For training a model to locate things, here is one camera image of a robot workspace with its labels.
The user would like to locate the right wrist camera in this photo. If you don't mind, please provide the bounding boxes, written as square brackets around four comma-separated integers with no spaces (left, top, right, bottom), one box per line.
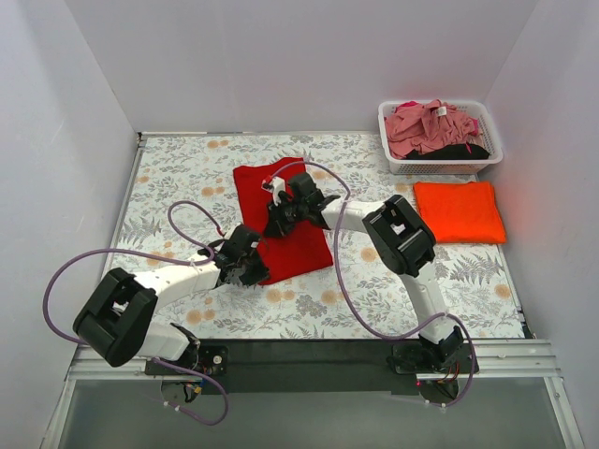
[261,176,286,206]

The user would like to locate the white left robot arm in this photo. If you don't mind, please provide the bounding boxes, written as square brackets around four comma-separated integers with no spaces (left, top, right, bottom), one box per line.
[73,224,270,374]

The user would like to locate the red t shirt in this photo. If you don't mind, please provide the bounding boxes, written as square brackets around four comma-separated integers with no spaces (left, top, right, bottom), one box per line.
[233,157,333,286]

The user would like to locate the folded orange t shirt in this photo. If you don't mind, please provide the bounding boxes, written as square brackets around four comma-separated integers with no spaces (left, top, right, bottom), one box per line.
[413,181,506,244]

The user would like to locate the black garment in basket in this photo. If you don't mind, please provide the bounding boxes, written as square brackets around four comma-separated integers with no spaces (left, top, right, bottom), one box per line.
[405,143,490,161]

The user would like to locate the pink garments in basket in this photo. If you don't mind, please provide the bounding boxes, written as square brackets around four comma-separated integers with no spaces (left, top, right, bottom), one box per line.
[384,99,479,159]

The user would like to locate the aluminium frame rail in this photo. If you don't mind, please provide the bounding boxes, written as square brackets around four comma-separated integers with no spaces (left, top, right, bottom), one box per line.
[43,339,583,448]

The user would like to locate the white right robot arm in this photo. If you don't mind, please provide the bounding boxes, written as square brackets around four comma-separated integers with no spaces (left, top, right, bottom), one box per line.
[262,172,476,373]

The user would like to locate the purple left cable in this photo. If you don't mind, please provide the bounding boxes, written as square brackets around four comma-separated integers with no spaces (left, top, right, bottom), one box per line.
[43,199,230,426]

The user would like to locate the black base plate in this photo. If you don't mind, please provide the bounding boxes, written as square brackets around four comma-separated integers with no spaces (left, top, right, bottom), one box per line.
[144,340,478,398]

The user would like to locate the white plastic laundry basket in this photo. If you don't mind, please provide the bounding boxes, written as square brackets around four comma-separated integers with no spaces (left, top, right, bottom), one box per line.
[377,99,504,175]

